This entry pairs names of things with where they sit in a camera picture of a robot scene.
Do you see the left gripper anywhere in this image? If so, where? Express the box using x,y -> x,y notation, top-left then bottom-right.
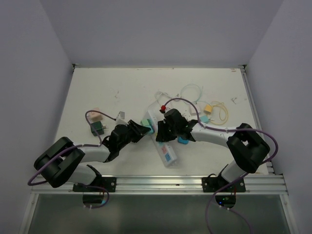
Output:
117,119 -> 150,150

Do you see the white power strip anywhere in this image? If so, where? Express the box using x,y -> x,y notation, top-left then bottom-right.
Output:
145,110 -> 177,167

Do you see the blue charger plug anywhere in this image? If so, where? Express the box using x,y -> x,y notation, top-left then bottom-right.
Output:
177,137 -> 189,145

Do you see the dark green charger plug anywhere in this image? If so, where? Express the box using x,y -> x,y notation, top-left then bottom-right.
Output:
90,121 -> 105,137

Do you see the white rectangular charger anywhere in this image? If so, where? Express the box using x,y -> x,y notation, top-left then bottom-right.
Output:
189,104 -> 201,116

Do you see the beige cube socket adapter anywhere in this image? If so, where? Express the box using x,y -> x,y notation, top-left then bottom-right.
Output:
87,107 -> 103,122

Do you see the white power strip cable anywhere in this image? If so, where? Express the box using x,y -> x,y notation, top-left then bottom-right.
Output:
147,90 -> 181,110

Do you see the light teal charger plug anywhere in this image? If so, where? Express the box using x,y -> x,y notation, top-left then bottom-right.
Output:
199,115 -> 210,124

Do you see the yellow charger plug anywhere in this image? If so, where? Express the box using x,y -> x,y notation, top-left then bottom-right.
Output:
204,104 -> 213,115

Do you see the light green thin cable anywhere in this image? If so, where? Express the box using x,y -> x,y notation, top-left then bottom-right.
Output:
180,84 -> 205,105

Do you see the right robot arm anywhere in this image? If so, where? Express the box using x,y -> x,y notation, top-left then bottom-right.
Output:
156,109 -> 270,192

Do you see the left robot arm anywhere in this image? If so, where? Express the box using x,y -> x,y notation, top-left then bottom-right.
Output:
28,120 -> 151,192

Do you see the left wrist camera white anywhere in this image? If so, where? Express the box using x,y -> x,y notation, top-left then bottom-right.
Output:
116,111 -> 127,125

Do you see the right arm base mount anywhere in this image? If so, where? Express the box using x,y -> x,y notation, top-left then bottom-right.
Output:
201,174 -> 246,193

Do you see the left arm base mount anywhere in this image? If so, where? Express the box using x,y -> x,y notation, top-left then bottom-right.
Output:
73,176 -> 117,193

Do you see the aluminium rail frame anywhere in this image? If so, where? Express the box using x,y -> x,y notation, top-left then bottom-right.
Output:
19,162 -> 299,234

